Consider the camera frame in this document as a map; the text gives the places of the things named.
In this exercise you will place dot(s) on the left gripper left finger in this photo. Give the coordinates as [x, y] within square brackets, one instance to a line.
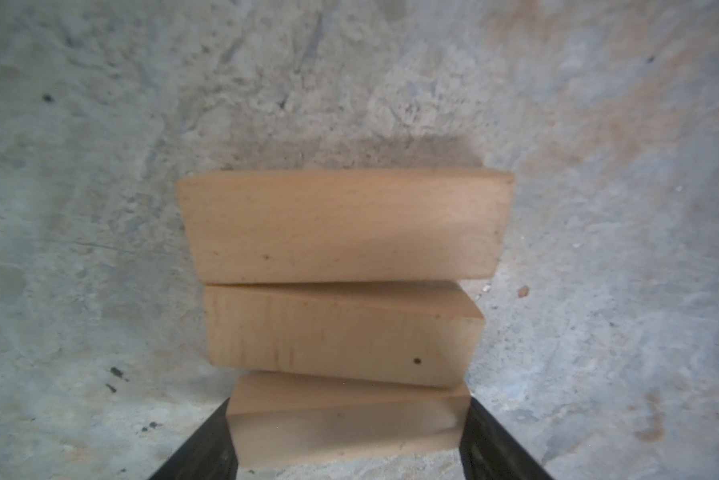
[208, 454]

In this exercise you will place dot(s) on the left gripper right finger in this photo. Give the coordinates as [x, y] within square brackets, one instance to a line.
[489, 452]

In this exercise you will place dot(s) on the natural wood block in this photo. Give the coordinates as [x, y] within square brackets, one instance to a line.
[278, 420]
[396, 332]
[312, 226]

